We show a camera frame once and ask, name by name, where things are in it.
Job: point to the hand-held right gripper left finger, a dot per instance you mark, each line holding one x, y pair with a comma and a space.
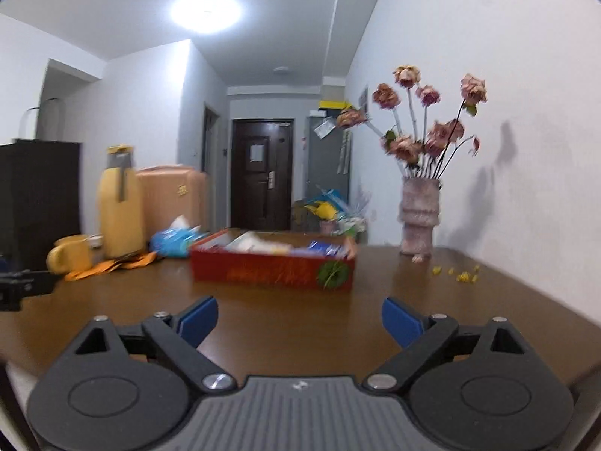
199, 322

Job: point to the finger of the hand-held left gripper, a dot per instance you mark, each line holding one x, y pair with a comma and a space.
33, 283

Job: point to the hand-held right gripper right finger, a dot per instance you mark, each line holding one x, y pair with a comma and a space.
401, 323

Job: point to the red cardboard box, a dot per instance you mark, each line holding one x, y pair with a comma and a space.
272, 270

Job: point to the small blue tissue packet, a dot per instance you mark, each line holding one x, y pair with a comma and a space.
325, 248

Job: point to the yellow mug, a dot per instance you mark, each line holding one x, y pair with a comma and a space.
70, 253

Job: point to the scattered yellow crumbs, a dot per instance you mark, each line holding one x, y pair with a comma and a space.
462, 276

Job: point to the blue tissue pack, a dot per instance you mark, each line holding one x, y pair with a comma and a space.
176, 239

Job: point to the black paper bag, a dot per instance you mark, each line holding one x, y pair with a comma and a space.
40, 197

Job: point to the pink ceramic vase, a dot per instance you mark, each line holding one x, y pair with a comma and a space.
419, 218

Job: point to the yellow thermos jug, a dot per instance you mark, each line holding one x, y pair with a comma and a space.
121, 206

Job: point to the peach suitcase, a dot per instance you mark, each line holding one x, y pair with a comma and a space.
173, 197

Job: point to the yellow watering can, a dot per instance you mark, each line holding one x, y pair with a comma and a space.
319, 210

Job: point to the dark wooden door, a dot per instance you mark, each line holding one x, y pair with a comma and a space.
263, 183

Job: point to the dried pink roses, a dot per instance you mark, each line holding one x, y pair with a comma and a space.
413, 145

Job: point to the white paper on door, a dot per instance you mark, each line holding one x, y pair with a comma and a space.
256, 152

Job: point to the grey refrigerator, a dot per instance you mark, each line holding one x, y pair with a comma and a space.
326, 159

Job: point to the yellow box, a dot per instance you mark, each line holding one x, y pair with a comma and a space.
334, 105

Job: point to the small ceiling lamp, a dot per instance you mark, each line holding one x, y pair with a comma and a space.
282, 70

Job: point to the round ceiling light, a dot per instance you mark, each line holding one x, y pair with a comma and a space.
205, 11

